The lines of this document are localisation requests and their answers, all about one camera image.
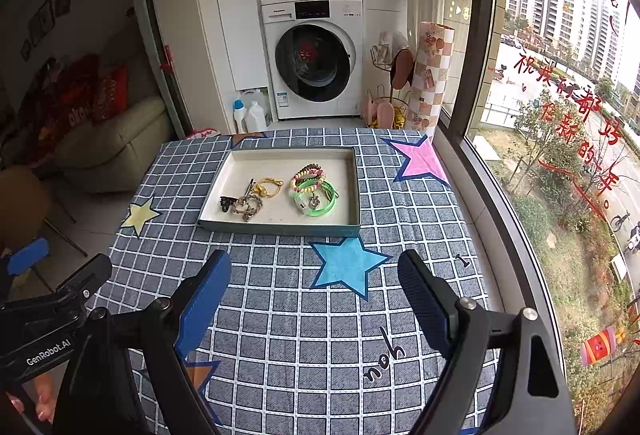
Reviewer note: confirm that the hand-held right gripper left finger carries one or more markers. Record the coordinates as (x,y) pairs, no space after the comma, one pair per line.
(205,300)

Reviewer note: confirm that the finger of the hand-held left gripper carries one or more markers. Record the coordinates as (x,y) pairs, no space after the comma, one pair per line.
(87,275)
(30,255)

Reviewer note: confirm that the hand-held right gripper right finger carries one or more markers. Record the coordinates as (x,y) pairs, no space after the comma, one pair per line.
(425,300)

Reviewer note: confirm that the silver heart charm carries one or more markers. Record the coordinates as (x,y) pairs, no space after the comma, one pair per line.
(227,203)

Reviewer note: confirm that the silver metal hair clip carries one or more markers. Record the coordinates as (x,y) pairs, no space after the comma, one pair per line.
(249,187)

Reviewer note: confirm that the green jewelry tray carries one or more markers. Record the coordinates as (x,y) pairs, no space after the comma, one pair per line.
(235,172)

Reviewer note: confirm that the person's left hand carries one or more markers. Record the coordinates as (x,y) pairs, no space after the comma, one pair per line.
(46,402)

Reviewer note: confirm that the grey checked star tablecloth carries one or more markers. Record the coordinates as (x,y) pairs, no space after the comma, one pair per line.
(300,330)

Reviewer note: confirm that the cream sofa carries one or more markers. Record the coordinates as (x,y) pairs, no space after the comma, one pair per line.
(125,140)

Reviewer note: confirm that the orange window sticker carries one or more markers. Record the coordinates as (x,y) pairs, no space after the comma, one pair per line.
(597,347)

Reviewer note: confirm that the red cushion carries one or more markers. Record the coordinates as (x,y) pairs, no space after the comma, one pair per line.
(111,92)

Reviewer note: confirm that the white bottle blue cap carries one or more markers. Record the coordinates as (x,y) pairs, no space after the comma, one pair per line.
(240,117)

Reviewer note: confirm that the translucent detergent jug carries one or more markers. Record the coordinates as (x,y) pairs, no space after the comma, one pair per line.
(256,117)

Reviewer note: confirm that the pink slippers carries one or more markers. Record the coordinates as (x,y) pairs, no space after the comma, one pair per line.
(380,115)

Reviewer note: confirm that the white washing machine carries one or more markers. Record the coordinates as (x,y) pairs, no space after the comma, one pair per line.
(280,100)

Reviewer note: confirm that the checkered rolled mat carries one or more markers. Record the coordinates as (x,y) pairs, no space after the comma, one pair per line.
(430,80)

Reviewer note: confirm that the brown slipper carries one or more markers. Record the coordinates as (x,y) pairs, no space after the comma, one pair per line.
(402,70)

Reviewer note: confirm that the white slipper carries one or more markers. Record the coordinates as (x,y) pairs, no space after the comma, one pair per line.
(390,46)

